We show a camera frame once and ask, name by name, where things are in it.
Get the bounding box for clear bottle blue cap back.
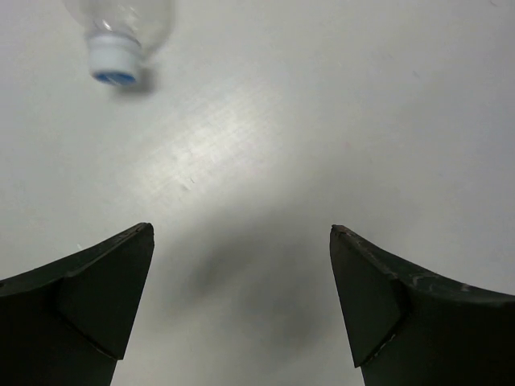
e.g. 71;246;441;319
64;0;175;87

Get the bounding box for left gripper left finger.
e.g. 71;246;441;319
1;223;155;385

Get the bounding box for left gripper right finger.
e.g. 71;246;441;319
330;225;514;385

